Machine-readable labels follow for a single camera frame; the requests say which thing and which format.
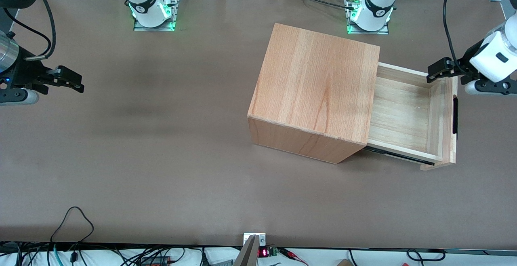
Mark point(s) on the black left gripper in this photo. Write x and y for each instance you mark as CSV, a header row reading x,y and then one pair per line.
x,y
463,64

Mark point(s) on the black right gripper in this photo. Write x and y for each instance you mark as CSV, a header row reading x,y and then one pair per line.
x,y
25,74

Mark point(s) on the metal base plate left arm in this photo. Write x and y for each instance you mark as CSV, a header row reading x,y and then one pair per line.
x,y
349,23

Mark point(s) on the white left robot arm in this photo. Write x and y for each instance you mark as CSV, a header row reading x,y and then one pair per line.
x,y
497,55

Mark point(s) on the metal base plate right arm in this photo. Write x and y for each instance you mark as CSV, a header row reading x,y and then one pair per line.
x,y
176,7

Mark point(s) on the light wooden cabinet box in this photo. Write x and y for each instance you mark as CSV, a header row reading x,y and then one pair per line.
x,y
311,88

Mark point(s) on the red black electronic device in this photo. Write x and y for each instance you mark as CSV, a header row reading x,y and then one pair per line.
x,y
155,261

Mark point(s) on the brown cardboard piece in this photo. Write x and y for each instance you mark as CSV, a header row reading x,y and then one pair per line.
x,y
343,263

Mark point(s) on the red clip leads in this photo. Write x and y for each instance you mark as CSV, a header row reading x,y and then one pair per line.
x,y
288,253

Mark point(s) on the wooden bar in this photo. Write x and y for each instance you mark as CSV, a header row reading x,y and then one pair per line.
x,y
247,256

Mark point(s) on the red digit display module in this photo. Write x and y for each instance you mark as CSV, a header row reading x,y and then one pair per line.
x,y
263,252

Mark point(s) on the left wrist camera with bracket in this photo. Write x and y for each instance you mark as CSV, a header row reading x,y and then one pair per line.
x,y
480,88

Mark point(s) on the right wrist camera grey cylinder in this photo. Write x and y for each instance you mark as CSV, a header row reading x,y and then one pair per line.
x,y
20,97

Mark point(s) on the small metal bracket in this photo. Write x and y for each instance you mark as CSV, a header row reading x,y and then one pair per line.
x,y
262,239

